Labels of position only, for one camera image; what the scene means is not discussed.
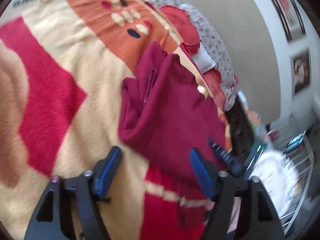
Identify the framed wall picture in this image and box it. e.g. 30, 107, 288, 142
271, 0, 306, 42

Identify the dark carved wooden cabinet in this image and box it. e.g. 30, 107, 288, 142
225, 96, 255, 162

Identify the floral bedding headboard roll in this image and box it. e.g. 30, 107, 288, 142
146, 0, 236, 111

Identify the red heart pillow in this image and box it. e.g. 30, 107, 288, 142
203, 68, 226, 111
160, 5, 201, 55

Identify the metal wire rack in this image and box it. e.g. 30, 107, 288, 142
274, 130, 314, 236

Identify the dark red sweater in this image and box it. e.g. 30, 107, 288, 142
118, 42, 226, 181

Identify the orange red love blanket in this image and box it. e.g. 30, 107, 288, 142
0, 0, 233, 240

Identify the left red heart pillow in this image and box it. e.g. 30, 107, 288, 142
160, 5, 201, 55

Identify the right red heart pillow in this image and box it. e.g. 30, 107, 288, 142
203, 68, 226, 111

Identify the white square pillow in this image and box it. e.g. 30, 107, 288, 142
191, 45, 216, 73

